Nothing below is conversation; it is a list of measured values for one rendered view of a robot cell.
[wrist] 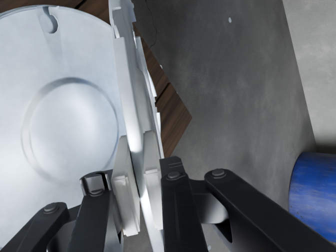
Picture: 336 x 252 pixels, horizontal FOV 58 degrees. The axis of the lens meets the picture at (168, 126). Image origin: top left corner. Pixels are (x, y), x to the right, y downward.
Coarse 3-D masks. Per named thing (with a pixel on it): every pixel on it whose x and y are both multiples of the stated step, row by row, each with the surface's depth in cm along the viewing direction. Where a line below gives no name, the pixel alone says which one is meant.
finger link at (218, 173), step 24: (216, 168) 13; (216, 192) 11; (240, 192) 11; (240, 216) 10; (264, 216) 9; (288, 216) 9; (240, 240) 10; (264, 240) 8; (288, 240) 8; (312, 240) 8
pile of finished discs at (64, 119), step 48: (0, 48) 30; (48, 48) 34; (96, 48) 39; (0, 96) 30; (48, 96) 33; (96, 96) 38; (0, 144) 30; (48, 144) 33; (96, 144) 38; (0, 192) 30; (48, 192) 34; (0, 240) 31
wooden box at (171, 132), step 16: (0, 0) 33; (16, 0) 34; (32, 0) 35; (48, 0) 37; (64, 0) 38; (80, 0) 40; (96, 0) 42; (96, 16) 42; (144, 48) 49; (160, 80) 52; (160, 96) 52; (176, 96) 55; (160, 112) 52; (176, 112) 55; (176, 128) 55; (176, 144) 56
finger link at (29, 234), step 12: (48, 204) 12; (60, 204) 12; (36, 216) 12; (48, 216) 12; (60, 216) 12; (24, 228) 11; (36, 228) 11; (48, 228) 11; (12, 240) 10; (24, 240) 10; (36, 240) 10; (48, 240) 11
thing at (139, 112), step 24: (120, 0) 27; (120, 24) 23; (120, 48) 17; (120, 72) 17; (144, 72) 43; (120, 96) 17; (144, 96) 26; (144, 120) 25; (144, 192) 17; (144, 216) 18
